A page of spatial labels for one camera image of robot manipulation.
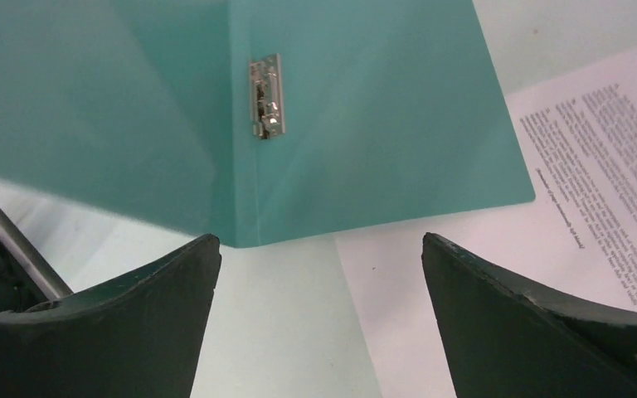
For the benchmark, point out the metal folder clip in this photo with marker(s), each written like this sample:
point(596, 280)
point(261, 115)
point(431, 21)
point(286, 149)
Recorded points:
point(267, 97)

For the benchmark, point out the teal plastic folder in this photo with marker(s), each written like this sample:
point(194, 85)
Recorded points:
point(393, 111)

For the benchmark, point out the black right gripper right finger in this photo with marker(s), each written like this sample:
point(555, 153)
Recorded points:
point(506, 335)

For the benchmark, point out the aluminium frame left post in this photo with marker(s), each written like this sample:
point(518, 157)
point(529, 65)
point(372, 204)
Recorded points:
point(30, 261)

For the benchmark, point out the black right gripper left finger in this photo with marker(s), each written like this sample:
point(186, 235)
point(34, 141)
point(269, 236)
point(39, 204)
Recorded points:
point(136, 335)

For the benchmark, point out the printed white paper sheet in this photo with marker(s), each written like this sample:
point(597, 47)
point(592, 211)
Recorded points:
point(578, 135)

